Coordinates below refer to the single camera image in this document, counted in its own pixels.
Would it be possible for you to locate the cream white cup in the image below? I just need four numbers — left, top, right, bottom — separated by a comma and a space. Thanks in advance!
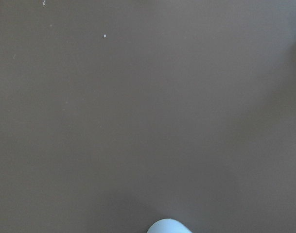
147, 218, 192, 233

